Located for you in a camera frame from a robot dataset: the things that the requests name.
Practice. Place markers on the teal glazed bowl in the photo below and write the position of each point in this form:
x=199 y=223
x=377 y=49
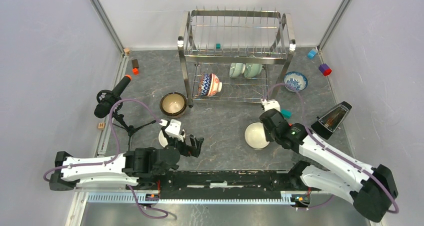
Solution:
x=255 y=136

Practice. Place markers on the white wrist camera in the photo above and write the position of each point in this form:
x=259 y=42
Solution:
x=173 y=124
x=270 y=104

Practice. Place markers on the black metronome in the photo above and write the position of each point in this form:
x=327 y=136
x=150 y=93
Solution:
x=326 y=125

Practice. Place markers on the red purple block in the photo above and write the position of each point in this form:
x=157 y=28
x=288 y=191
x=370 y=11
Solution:
x=325 y=69

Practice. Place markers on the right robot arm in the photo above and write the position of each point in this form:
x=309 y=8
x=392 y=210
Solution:
x=371 y=190

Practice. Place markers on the brown block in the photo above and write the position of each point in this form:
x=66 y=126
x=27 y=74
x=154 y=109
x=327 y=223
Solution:
x=135 y=64

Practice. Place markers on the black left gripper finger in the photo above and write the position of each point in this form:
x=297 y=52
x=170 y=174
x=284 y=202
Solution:
x=173 y=136
x=196 y=145

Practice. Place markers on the teal block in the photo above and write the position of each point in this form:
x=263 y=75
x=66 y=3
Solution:
x=286 y=113

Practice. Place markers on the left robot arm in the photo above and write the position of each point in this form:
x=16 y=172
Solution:
x=140 y=168

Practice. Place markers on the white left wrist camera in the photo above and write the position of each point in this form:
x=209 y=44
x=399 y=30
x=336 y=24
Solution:
x=173 y=124

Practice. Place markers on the orange bowl white inside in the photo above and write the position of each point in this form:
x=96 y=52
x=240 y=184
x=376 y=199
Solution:
x=163 y=138

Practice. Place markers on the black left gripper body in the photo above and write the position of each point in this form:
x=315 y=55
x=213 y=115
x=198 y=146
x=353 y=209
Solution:
x=185 y=149

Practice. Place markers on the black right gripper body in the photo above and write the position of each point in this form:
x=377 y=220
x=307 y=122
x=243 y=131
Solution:
x=270 y=137

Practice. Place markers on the pale green bowl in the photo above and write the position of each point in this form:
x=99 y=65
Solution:
x=252 y=70

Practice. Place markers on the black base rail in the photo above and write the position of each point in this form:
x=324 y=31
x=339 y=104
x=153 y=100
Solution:
x=224 y=184

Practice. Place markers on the black microphone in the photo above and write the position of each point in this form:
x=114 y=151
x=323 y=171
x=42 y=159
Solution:
x=107 y=98

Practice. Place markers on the wooden letter cube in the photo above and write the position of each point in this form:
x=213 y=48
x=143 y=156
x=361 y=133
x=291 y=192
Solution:
x=101 y=126

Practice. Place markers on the wooden cube corner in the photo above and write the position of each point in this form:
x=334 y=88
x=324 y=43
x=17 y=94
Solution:
x=126 y=51

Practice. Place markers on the light blue block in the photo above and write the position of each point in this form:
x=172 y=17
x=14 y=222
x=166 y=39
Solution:
x=312 y=53

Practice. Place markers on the black patterned bowl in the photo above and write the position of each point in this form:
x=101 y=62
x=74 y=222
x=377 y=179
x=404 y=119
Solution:
x=173 y=104

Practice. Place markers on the stainless steel dish rack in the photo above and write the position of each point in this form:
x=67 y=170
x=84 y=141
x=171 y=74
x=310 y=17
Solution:
x=262 y=37

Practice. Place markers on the blue white floral bowl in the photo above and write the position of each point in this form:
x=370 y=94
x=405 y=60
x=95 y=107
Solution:
x=295 y=81

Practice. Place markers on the blue white zigzag bowl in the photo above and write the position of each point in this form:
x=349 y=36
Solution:
x=204 y=84

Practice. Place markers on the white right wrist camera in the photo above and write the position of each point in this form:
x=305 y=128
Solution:
x=270 y=104

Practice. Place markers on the small orange red cube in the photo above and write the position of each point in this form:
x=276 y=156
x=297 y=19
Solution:
x=135 y=71

